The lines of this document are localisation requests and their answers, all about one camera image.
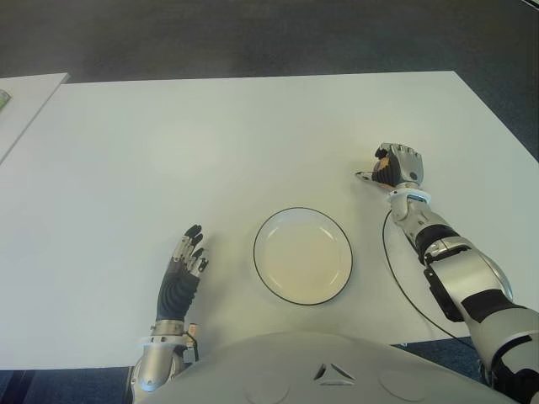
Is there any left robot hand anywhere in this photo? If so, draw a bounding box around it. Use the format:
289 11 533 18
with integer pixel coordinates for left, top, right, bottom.
155 225 211 323

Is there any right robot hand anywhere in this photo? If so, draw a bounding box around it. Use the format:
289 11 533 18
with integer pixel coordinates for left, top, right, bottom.
354 142 424 190

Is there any white plate black rim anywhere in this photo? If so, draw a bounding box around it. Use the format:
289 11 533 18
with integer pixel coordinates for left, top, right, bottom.
253 206 354 306

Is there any grey robot torso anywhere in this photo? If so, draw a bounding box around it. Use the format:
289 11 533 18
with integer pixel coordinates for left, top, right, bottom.
125 331 510 404

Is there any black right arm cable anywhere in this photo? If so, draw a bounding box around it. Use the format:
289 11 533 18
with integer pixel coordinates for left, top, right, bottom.
382 210 477 348

